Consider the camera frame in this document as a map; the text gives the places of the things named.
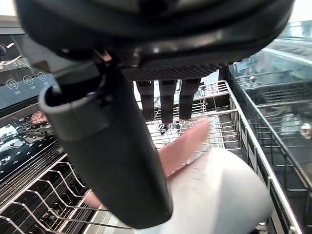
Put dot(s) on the stainless steel dishwasher tub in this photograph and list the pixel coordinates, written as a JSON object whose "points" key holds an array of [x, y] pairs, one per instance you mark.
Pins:
{"points": [[280, 73]]}

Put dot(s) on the black glass dishwasher control panel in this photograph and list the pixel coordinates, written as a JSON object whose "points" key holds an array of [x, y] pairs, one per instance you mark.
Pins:
{"points": [[14, 95]]}

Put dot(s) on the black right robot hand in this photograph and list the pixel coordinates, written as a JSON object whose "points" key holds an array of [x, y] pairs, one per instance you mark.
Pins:
{"points": [[117, 151]]}

